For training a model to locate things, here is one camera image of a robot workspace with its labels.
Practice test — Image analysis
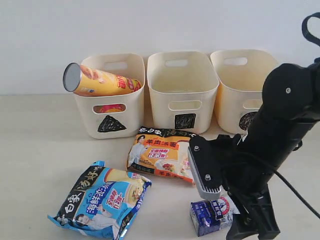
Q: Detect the cream bin with triangle mark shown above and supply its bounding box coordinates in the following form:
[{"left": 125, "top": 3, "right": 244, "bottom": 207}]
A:
[{"left": 73, "top": 53, "right": 145, "bottom": 139}]

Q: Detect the cream bin with circle mark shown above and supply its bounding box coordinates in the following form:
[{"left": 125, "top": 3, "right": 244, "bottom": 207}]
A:
[{"left": 210, "top": 49, "right": 278, "bottom": 134}]

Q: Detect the blue white milk carton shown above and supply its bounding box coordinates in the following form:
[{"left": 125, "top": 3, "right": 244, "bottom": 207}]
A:
[{"left": 189, "top": 195, "right": 240, "bottom": 237}]

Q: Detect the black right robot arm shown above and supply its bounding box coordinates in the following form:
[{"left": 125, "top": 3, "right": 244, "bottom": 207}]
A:
[{"left": 210, "top": 59, "right": 320, "bottom": 240}]

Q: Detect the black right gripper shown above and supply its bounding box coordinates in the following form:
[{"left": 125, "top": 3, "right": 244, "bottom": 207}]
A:
[{"left": 212, "top": 134, "right": 280, "bottom": 240}]

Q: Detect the pink chips can yellow lid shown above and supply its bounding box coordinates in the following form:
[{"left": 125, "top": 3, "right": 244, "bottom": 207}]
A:
[{"left": 93, "top": 103, "right": 126, "bottom": 114}]

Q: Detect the blue instant noodle bag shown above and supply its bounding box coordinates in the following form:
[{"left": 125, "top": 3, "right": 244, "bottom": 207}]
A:
[{"left": 48, "top": 161, "right": 152, "bottom": 240}]

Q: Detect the orange instant noodle bag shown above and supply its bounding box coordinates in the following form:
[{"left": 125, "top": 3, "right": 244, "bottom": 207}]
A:
[{"left": 126, "top": 126, "right": 196, "bottom": 184}]

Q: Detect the cream bin with square mark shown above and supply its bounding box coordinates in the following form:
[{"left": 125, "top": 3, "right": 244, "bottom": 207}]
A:
[{"left": 146, "top": 51, "right": 220, "bottom": 134}]

